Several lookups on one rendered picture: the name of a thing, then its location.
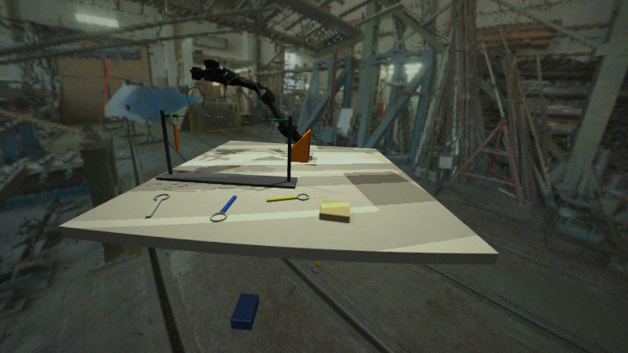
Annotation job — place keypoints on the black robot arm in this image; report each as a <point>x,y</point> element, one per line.
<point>267,98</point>

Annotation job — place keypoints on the grey loop with blue handle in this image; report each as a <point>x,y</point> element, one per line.
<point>224,209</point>

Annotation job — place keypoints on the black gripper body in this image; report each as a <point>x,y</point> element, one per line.
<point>217,76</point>

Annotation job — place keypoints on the pale grey loop with straight handle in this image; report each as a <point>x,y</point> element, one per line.
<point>156,204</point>

